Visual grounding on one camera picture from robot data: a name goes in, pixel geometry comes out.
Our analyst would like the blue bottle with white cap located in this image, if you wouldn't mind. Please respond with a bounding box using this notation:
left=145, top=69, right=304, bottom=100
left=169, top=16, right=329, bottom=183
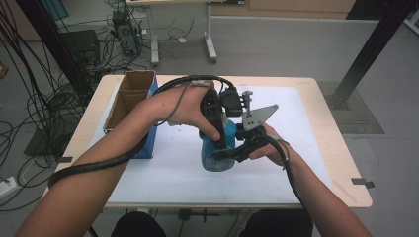
left=198, top=117, right=238, bottom=173

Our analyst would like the bundle of black cables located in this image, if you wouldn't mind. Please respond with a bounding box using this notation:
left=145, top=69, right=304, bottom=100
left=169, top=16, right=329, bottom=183
left=0, top=6, right=87, bottom=211

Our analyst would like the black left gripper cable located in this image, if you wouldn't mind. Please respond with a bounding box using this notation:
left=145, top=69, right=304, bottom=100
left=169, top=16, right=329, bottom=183
left=47, top=74, right=237, bottom=190

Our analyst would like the wooden cabinet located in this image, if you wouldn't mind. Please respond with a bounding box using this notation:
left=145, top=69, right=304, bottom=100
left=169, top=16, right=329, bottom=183
left=210, top=0, right=358, bottom=20

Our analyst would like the person's left leg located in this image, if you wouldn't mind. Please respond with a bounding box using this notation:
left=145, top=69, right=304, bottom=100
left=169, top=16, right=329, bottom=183
left=110, top=210, right=168, bottom=237

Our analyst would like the white power strip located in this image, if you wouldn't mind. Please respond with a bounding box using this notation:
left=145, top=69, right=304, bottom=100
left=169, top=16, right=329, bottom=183
left=0, top=176, right=18, bottom=199

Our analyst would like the black metal stand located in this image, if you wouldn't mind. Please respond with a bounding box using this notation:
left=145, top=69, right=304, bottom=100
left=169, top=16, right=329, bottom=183
left=325, top=0, right=419, bottom=111
left=14, top=0, right=95, bottom=104

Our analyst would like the person's right hand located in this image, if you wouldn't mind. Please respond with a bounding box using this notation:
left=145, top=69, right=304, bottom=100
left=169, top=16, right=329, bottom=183
left=248, top=122, right=292, bottom=167

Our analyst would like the white table mat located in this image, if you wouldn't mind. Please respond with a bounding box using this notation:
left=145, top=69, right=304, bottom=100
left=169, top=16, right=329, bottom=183
left=88, top=84, right=334, bottom=205

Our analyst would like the person's leg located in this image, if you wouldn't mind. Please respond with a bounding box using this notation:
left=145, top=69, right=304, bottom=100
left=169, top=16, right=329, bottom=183
left=238, top=208, right=314, bottom=237
left=110, top=210, right=168, bottom=237

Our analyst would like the black equipment box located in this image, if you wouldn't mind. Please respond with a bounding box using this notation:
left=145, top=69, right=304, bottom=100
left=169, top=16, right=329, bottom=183
left=61, top=29, right=102, bottom=67

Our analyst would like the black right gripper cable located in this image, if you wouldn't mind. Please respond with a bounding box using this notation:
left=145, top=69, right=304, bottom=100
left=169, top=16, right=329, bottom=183
left=267, top=135, right=309, bottom=212

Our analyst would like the light wooden table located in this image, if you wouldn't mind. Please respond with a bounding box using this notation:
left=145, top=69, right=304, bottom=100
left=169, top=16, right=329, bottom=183
left=42, top=74, right=374, bottom=209

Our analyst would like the person's right leg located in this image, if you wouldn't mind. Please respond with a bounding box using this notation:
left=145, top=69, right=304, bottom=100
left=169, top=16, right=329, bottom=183
left=238, top=208, right=314, bottom=237

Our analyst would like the dark floor plate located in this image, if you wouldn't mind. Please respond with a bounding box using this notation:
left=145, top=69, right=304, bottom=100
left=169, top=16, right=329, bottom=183
left=23, top=125, right=83, bottom=158

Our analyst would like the black computer tower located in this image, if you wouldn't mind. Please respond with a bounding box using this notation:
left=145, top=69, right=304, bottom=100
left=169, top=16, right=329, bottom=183
left=111, top=9, right=143, bottom=57

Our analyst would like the grey floor mat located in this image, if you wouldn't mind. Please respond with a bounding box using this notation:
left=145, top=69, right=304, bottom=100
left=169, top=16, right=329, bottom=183
left=316, top=81, right=385, bottom=135

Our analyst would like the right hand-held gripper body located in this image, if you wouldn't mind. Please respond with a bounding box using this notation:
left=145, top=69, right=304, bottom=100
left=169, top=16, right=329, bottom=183
left=235, top=90, right=280, bottom=156

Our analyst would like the white metal desk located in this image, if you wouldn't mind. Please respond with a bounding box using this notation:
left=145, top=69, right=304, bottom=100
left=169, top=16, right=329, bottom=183
left=125, top=0, right=219, bottom=65

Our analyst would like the open blue cardboard box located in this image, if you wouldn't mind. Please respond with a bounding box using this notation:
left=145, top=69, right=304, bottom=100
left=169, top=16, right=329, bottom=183
left=103, top=69, right=160, bottom=160

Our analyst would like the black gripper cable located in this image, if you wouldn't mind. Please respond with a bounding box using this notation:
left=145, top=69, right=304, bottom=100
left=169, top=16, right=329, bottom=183
left=267, top=135, right=309, bottom=212
left=47, top=74, right=237, bottom=190

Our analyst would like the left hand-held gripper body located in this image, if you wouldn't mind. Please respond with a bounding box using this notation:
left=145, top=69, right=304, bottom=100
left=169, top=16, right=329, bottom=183
left=199, top=88, right=245, bottom=131

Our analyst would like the person's left hand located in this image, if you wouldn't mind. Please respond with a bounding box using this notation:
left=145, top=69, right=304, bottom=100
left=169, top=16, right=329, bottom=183
left=144, top=83, right=222, bottom=142

